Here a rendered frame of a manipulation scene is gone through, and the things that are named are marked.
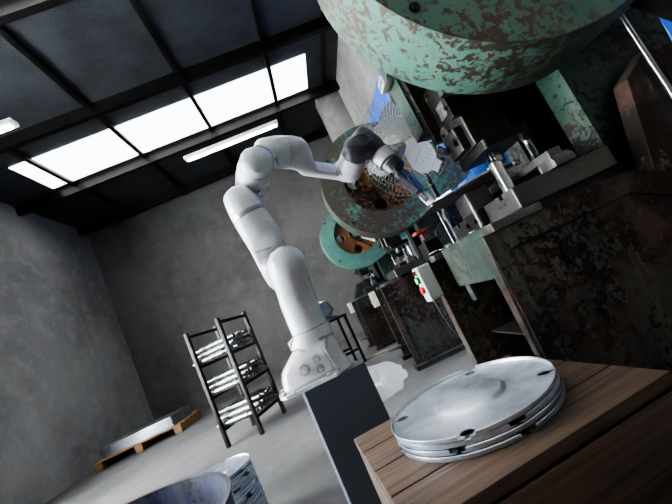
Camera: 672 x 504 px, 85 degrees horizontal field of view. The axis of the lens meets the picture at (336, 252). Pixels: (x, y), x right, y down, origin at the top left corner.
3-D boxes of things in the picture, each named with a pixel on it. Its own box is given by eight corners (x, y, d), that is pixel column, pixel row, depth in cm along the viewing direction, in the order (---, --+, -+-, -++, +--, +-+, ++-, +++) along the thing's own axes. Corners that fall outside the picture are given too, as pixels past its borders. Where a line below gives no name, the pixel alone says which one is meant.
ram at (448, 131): (463, 149, 113) (420, 70, 117) (447, 168, 128) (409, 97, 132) (512, 128, 115) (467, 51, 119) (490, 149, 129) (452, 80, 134)
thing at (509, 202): (522, 208, 94) (510, 187, 95) (459, 242, 139) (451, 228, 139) (619, 163, 97) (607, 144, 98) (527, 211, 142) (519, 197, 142)
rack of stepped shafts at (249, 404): (268, 432, 274) (221, 315, 288) (220, 451, 285) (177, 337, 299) (291, 410, 315) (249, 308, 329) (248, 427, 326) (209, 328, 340)
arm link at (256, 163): (228, 147, 124) (232, 115, 109) (280, 147, 130) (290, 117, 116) (236, 199, 119) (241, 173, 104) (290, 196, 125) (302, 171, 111)
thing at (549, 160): (556, 165, 94) (536, 131, 95) (522, 188, 110) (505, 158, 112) (576, 156, 94) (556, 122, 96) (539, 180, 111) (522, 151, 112)
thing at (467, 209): (450, 241, 108) (429, 201, 110) (435, 250, 122) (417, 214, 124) (522, 208, 111) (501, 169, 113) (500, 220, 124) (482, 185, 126)
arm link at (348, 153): (350, 173, 133) (359, 151, 125) (328, 150, 137) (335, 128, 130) (384, 160, 143) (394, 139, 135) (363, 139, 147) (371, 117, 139)
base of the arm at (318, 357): (281, 404, 93) (260, 353, 95) (279, 394, 111) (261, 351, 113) (358, 365, 99) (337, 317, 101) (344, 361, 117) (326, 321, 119)
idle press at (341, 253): (372, 356, 396) (307, 214, 422) (359, 350, 493) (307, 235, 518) (491, 298, 419) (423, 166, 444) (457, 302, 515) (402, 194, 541)
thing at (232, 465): (157, 518, 119) (157, 515, 119) (188, 479, 147) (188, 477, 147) (241, 476, 122) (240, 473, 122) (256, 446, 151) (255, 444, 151)
